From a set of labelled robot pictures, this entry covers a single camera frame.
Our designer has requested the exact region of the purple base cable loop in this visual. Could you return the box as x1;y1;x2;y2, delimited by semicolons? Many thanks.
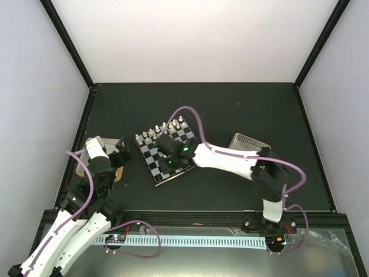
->
103;219;161;257

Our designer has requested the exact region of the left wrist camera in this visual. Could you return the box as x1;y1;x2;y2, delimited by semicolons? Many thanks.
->
85;136;108;159

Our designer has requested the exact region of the black frame post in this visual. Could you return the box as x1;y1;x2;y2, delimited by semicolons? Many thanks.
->
40;0;94;88
293;0;350;89

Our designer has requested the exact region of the black frame post right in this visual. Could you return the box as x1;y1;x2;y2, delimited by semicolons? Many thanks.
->
293;0;350;89

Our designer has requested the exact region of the black frame post left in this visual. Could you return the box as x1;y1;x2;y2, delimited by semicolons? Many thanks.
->
40;0;94;88

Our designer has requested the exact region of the black and white chessboard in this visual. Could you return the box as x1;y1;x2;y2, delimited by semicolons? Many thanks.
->
135;115;195;187

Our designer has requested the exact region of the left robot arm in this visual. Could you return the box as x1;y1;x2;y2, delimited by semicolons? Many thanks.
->
7;136;131;276

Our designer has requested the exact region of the yellow metal tin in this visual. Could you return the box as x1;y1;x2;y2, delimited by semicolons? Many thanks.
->
75;138;124;182

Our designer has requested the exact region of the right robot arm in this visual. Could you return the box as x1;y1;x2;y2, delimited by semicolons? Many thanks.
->
155;136;289;233

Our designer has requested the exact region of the small circuit board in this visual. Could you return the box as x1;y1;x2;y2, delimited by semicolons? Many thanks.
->
105;234;126;244

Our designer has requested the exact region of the white second left arm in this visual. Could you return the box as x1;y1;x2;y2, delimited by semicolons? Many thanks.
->
51;136;131;276

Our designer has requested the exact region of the pink metal tin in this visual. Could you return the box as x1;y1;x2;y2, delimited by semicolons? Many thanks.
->
228;133;271;152

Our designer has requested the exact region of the light blue slotted cable duct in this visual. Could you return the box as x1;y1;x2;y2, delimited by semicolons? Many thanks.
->
92;234;266;250

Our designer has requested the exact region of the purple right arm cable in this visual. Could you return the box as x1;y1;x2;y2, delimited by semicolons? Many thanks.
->
166;106;307;211

